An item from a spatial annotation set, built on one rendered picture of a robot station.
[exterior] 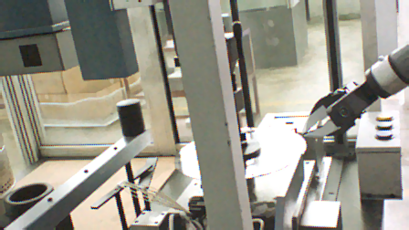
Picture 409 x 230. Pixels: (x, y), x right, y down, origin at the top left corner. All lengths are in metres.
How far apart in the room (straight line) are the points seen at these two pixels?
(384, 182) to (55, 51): 0.88
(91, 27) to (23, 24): 0.22
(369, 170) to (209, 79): 0.92
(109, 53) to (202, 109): 0.53
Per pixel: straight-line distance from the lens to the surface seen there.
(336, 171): 1.53
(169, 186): 1.59
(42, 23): 1.14
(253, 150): 1.20
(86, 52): 1.02
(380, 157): 1.33
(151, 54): 1.74
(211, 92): 0.47
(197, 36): 0.46
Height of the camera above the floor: 1.41
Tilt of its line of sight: 17 degrees down
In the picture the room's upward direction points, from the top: 10 degrees counter-clockwise
